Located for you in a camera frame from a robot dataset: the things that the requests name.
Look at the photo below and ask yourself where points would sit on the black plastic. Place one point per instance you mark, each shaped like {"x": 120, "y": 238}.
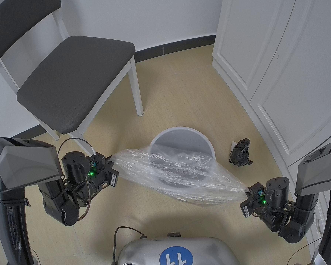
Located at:
{"x": 240, "y": 155}

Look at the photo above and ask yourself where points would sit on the white chair grey cushions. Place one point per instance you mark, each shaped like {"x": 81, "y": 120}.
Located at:
{"x": 79, "y": 79}

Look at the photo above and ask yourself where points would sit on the clear plastic bag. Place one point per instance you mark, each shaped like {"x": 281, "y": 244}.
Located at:
{"x": 182, "y": 172}

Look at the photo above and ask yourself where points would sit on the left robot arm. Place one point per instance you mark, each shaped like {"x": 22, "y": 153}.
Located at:
{"x": 24, "y": 164}

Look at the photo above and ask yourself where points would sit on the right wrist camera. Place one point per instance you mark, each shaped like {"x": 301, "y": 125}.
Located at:
{"x": 256, "y": 192}

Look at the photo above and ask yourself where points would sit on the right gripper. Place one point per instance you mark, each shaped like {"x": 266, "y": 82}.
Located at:
{"x": 248, "y": 208}

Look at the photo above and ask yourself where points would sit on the white paper piece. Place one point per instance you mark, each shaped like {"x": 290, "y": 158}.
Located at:
{"x": 233, "y": 145}

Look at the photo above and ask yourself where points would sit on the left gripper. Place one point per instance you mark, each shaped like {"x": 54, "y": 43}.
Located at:
{"x": 102, "y": 182}

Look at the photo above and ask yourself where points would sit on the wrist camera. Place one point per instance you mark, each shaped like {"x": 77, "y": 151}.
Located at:
{"x": 256, "y": 192}
{"x": 99, "y": 161}

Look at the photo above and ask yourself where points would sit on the white trash bin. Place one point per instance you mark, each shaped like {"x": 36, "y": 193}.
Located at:
{"x": 182, "y": 137}

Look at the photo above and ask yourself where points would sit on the white wardrobe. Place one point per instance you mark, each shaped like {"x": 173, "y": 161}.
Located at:
{"x": 265, "y": 65}

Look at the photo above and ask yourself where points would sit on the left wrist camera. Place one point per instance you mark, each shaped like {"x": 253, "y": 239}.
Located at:
{"x": 99, "y": 161}

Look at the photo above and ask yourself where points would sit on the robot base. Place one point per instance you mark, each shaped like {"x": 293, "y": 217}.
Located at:
{"x": 143, "y": 251}

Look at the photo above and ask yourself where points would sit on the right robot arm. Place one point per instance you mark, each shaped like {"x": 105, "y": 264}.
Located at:
{"x": 314, "y": 172}

